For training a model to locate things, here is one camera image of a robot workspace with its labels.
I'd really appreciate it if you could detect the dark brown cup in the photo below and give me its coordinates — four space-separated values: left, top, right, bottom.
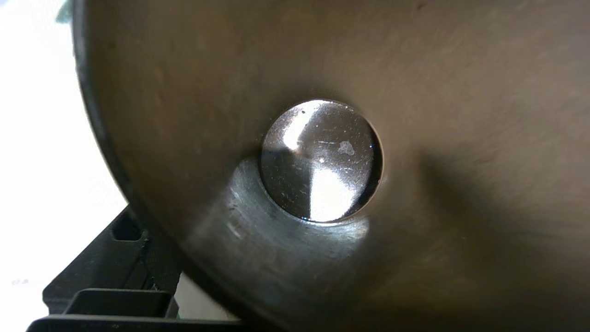
71 0 590 332

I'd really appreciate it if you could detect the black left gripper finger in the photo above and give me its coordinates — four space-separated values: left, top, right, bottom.
42 205 183 319

